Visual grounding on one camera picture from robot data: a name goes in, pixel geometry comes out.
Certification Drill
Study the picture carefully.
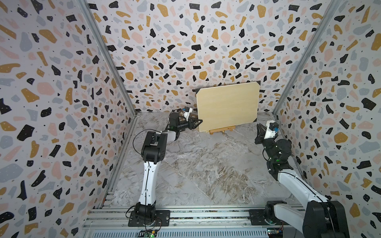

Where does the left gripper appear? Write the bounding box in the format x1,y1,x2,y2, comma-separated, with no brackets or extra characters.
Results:
176,117,202,132

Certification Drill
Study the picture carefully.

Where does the light wooden board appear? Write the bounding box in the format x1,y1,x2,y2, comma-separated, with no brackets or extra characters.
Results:
196,81,260,132

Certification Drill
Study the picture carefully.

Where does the small wooden easel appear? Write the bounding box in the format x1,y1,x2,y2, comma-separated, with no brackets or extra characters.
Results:
208,126,236,134

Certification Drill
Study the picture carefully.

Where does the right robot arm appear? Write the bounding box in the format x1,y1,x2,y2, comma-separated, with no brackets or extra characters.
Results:
255,121,349,238

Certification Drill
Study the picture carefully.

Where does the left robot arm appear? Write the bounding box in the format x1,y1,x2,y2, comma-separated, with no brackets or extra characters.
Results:
127,107,202,227

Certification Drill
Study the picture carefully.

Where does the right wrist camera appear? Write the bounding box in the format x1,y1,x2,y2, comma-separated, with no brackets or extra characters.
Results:
264,120,279,139

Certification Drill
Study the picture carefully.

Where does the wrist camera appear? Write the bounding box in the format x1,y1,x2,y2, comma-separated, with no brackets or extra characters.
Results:
264,120,279,139
182,107,193,121

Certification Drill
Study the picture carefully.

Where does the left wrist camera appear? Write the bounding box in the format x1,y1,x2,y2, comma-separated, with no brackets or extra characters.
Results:
182,107,193,121

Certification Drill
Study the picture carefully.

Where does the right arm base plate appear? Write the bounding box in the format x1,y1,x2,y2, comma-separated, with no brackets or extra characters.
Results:
248,208,289,226

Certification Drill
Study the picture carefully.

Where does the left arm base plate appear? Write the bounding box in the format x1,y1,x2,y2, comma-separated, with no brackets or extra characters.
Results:
128,210,171,228

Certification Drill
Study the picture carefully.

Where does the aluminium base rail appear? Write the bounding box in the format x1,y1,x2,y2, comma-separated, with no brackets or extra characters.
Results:
82,205,303,238

